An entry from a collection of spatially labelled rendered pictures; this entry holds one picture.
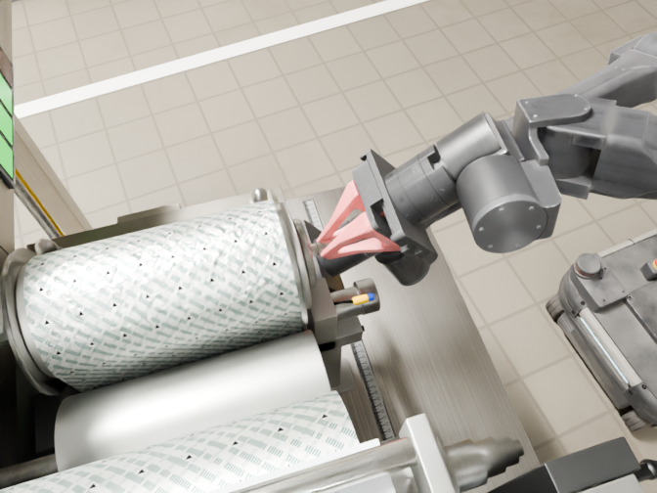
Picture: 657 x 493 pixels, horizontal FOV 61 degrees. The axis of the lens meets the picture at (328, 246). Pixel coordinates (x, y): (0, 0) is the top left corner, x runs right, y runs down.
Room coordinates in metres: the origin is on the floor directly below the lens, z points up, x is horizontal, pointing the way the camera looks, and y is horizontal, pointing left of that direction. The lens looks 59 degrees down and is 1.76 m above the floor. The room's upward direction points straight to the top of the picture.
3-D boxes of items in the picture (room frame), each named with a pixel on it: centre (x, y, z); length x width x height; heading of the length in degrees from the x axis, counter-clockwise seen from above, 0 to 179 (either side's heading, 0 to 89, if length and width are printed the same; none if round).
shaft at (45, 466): (0.09, 0.28, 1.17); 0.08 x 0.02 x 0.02; 107
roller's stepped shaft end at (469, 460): (0.07, -0.11, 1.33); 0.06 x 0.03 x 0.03; 107
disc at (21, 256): (0.21, 0.28, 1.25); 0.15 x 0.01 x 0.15; 17
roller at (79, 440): (0.14, 0.13, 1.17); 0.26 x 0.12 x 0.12; 107
